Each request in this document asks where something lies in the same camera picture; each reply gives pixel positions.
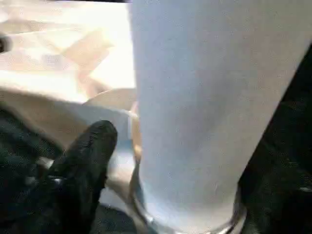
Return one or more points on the glossy black mat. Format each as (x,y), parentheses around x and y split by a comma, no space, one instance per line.
(287,146)

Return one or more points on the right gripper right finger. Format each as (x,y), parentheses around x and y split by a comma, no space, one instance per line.
(278,200)

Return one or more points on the white plastic table top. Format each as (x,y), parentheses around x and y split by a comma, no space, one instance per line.
(63,58)

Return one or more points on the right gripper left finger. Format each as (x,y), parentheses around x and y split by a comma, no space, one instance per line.
(73,185)

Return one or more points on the white plastic table leg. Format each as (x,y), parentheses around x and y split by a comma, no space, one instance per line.
(209,97)

